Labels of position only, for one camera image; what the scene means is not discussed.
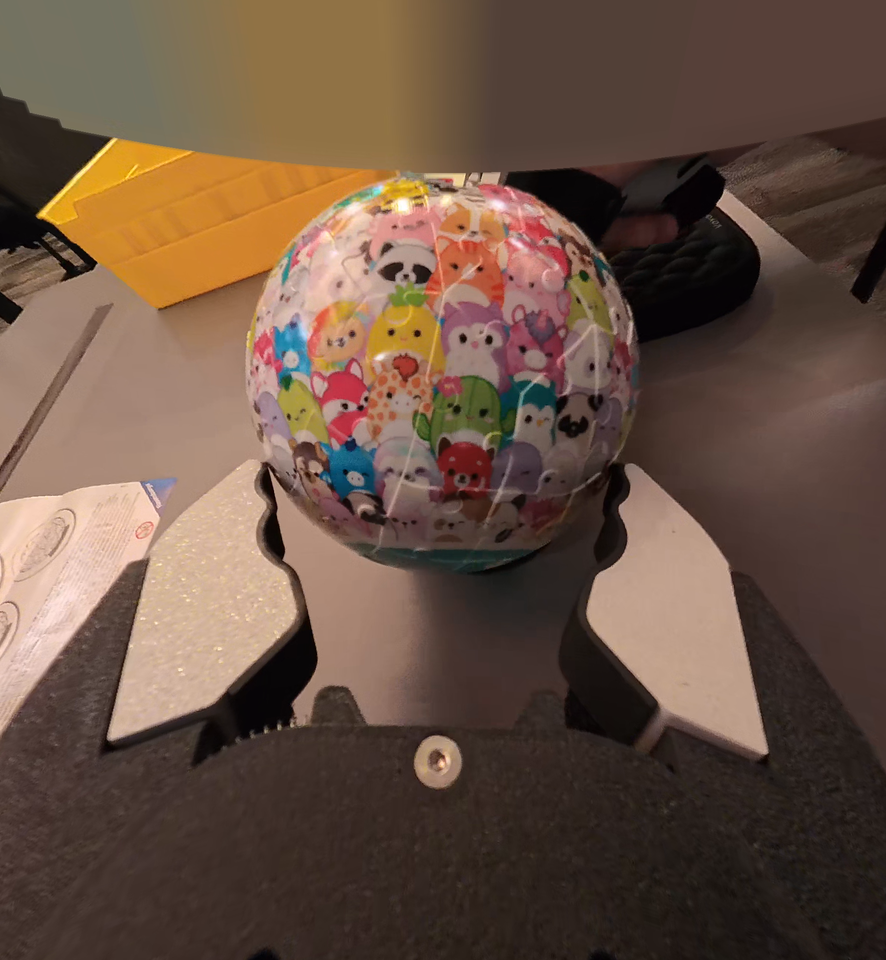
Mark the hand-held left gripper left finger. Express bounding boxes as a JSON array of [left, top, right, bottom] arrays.
[[104, 459, 320, 751]]

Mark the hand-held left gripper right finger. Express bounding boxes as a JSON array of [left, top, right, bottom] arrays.
[[559, 462, 771, 763]]

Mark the colourful cartoon puzzle ball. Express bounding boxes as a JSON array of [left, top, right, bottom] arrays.
[[246, 174, 641, 575]]

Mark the black round ball stand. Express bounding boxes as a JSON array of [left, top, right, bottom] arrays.
[[360, 547, 541, 577]]

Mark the person's right hand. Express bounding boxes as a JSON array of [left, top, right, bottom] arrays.
[[608, 212, 676, 249]]

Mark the black quilted wrist rest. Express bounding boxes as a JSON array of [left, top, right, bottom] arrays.
[[608, 217, 761, 342]]

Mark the white instruction leaflet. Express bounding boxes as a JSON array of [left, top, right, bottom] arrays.
[[0, 477, 180, 740]]

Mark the yellow plastic bin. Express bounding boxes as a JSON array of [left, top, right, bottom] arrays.
[[38, 138, 384, 310]]

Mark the black chair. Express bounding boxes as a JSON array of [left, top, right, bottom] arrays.
[[0, 7, 102, 369]]

